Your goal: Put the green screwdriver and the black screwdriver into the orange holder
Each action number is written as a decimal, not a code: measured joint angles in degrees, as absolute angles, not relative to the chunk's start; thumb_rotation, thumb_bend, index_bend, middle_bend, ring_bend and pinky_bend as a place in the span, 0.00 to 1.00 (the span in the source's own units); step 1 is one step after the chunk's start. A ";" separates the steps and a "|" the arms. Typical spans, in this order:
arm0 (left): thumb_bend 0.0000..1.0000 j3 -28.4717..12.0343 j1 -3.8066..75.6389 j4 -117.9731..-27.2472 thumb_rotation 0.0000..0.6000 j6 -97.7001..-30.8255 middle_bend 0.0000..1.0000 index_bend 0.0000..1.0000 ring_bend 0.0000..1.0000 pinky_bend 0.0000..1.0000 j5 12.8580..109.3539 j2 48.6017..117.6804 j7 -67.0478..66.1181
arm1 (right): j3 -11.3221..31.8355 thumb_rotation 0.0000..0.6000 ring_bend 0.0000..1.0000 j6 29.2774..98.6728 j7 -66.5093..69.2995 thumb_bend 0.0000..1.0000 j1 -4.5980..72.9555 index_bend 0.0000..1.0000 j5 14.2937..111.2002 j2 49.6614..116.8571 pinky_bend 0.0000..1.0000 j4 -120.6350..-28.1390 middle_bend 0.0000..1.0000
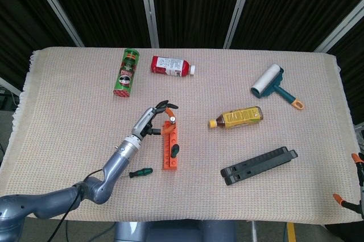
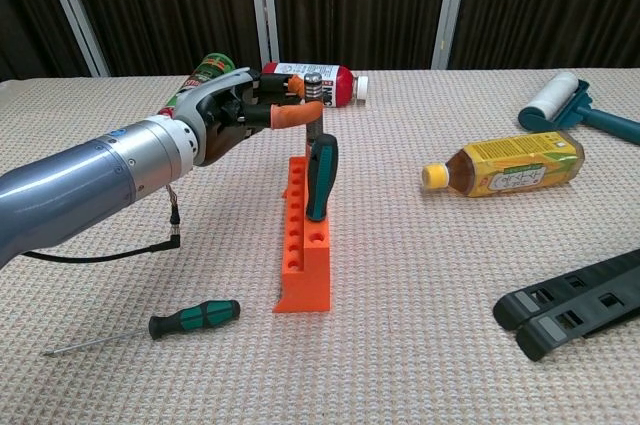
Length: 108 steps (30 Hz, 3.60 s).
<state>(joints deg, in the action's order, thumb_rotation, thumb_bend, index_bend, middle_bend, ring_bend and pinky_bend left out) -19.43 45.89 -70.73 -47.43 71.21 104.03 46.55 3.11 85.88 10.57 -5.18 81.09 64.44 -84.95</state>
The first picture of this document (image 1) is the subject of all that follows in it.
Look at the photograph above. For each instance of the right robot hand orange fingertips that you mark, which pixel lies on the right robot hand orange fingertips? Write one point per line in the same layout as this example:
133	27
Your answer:
361	185

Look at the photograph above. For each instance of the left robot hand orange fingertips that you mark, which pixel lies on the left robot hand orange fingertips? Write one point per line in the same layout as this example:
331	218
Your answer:
143	121

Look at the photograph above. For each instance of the orange screwdriver holder block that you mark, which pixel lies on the orange screwdriver holder block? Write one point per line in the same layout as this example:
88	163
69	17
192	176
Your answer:
167	151

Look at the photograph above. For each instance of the long green black screwdriver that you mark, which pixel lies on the long green black screwdriver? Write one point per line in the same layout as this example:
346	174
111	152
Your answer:
140	172

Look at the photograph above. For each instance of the green Pringles can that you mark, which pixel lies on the green Pringles can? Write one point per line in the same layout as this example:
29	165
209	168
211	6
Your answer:
126	74

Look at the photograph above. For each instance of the red juice bottle white cap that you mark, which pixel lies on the red juice bottle white cap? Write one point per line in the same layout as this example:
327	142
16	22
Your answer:
167	67

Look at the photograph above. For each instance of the beige woven tablecloth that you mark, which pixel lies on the beige woven tablecloth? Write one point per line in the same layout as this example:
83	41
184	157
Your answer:
71	105

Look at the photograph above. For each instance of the yellow label tea bottle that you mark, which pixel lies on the yellow label tea bottle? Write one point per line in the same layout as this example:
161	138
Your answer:
239	118

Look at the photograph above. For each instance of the grey robot torso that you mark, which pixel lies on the grey robot torso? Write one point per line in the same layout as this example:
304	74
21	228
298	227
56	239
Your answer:
170	232

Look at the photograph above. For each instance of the teal lint roller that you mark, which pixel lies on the teal lint roller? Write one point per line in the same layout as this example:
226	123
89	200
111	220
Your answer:
266	79

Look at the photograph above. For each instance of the grey metal partition post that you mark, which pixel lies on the grey metal partition post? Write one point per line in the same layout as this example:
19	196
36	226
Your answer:
56	8
239	8
149	8
10	86
341	29

